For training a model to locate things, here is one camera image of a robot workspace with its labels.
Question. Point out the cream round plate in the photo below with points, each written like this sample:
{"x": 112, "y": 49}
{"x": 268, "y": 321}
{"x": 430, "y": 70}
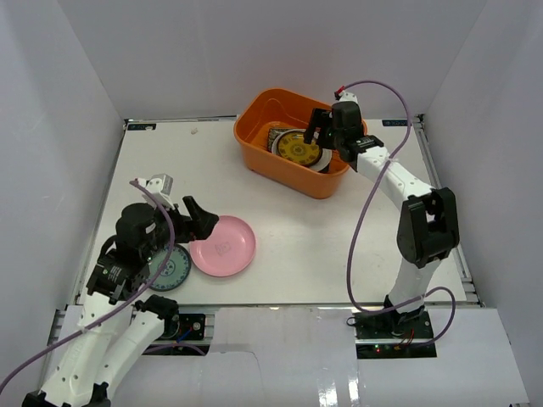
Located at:
{"x": 323, "y": 162}

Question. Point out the pink round plate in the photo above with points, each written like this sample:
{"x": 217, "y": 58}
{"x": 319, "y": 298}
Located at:
{"x": 228, "y": 251}

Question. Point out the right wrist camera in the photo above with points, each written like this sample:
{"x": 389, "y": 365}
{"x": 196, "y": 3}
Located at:
{"x": 343, "y": 95}

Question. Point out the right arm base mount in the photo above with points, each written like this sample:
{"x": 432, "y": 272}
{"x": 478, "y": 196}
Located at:
{"x": 377, "y": 337}

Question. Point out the right blue table label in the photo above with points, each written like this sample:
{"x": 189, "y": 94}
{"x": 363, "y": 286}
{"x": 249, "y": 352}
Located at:
{"x": 395, "y": 123}

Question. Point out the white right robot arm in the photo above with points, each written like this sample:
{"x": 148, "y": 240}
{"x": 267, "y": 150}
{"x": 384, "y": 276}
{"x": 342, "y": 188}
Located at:
{"x": 428, "y": 227}

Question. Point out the yellow patterned round plate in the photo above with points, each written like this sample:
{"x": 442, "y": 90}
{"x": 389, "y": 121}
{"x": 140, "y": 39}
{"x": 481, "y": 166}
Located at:
{"x": 292, "y": 147}

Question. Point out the black floral square plate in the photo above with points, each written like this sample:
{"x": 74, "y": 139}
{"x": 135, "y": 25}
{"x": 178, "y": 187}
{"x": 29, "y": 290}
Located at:
{"x": 273, "y": 133}

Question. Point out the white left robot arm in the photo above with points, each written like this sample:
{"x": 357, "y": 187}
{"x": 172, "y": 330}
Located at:
{"x": 115, "y": 325}

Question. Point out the blue table label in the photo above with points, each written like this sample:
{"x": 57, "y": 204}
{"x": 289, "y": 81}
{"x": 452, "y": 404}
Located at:
{"x": 395, "y": 123}
{"x": 141, "y": 127}

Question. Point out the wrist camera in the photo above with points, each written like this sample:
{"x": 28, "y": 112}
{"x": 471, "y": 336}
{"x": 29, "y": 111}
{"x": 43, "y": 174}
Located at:
{"x": 343, "y": 95}
{"x": 160, "y": 187}

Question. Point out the orange plastic bin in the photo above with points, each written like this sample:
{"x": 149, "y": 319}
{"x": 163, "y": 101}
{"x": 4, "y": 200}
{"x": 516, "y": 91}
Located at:
{"x": 277, "y": 107}

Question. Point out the blue patterned round plate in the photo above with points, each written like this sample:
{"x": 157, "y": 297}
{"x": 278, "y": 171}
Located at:
{"x": 176, "y": 271}

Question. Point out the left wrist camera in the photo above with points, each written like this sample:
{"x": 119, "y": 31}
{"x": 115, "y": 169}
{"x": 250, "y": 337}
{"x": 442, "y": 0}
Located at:
{"x": 160, "y": 187}

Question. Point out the left blue table label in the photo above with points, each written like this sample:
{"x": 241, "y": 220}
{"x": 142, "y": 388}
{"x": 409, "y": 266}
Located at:
{"x": 141, "y": 127}

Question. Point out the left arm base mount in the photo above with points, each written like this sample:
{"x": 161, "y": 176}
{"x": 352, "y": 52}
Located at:
{"x": 185, "y": 336}

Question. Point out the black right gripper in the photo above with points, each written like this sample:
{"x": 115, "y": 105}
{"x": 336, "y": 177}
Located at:
{"x": 321, "y": 119}

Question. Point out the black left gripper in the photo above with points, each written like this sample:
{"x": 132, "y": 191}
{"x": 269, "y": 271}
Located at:
{"x": 185, "y": 222}

